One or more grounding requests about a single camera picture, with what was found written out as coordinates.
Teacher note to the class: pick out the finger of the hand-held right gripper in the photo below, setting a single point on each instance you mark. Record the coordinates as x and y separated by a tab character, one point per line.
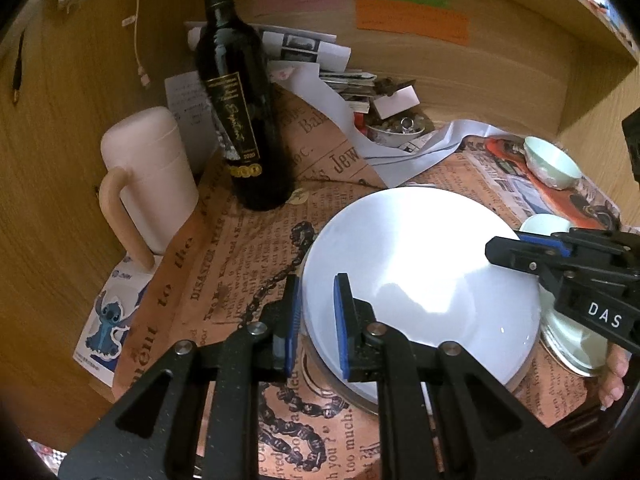
515	255
545	239

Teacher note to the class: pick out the handwritten paper note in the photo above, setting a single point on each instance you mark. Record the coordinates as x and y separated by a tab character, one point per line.
187	105

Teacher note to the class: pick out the pile of papers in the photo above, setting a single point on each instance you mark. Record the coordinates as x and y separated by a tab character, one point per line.
325	100

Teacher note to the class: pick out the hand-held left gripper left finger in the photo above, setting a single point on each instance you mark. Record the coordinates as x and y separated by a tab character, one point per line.
292	320

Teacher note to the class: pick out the white plate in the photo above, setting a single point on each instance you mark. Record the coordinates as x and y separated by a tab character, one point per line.
425	260

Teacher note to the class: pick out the cartoon sticker card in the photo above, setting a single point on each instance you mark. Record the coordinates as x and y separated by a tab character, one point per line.
107	330

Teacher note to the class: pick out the orange sticky note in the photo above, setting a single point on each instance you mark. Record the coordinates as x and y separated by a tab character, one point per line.
410	20

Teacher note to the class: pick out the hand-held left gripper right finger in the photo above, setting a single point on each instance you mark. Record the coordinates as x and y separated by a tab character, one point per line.
342	325

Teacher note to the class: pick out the pink lidded mug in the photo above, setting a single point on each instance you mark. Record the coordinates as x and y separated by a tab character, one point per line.
150	180

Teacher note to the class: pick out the light green bowl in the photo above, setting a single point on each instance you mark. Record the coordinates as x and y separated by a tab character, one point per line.
550	165

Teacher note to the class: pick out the pile of photo cards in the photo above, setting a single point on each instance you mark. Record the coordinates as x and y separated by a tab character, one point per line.
350	87

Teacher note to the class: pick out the dark wine bottle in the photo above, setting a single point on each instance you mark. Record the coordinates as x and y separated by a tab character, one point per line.
240	110

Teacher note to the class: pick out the colourful printed paper mat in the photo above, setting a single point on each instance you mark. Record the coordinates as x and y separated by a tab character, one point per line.
505	180

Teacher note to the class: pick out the person's right hand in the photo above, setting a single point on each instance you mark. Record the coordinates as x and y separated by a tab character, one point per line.
614	380

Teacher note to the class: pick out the small bowl of metal bits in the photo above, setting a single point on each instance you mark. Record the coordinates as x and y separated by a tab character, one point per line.
395	132

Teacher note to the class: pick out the white card block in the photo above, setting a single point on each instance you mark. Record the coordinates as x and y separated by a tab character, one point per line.
395	101

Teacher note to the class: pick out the wooden desk shelf unit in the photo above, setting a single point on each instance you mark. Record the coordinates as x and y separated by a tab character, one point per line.
500	85

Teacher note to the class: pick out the shiny pale bowl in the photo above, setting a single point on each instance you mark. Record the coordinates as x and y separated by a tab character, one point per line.
575	347

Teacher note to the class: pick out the newspaper print paper mat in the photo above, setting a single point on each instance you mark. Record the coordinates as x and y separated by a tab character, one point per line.
225	260

